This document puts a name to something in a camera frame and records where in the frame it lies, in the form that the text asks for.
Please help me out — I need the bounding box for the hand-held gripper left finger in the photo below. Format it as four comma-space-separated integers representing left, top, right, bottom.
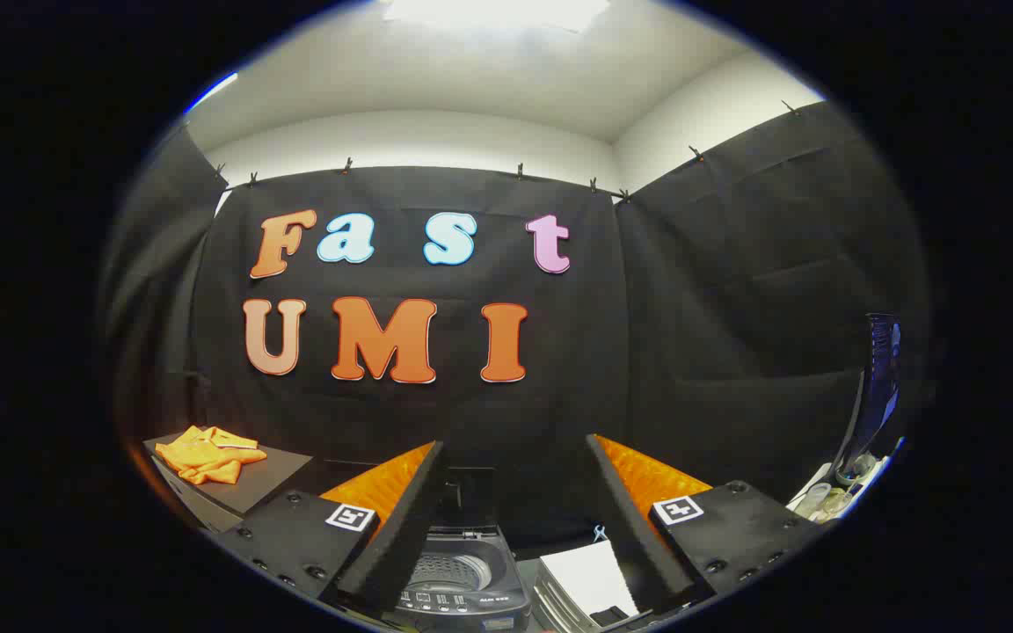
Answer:
212, 440, 450, 616

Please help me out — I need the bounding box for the grey cabinet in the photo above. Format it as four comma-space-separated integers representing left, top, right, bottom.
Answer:
144, 431, 314, 533

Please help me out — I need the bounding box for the washing machine glass lid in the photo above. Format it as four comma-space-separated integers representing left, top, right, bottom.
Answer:
445, 466, 500, 530

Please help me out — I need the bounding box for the black backdrop cloth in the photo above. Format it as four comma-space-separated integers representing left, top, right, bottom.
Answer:
98, 101, 934, 564

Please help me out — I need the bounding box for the grey washing machine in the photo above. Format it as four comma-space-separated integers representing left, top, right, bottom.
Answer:
392, 466, 534, 633

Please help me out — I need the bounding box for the orange shirt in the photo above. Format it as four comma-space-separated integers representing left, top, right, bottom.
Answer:
155, 426, 268, 486

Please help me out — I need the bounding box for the dark blue glossy object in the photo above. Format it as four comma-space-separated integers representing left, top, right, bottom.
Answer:
832, 312, 905, 484

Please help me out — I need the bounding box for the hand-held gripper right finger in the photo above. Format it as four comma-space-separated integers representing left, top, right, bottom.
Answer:
586, 433, 824, 616

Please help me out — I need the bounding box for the clear glass cup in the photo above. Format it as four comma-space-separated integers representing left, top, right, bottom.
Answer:
795, 481, 856, 523

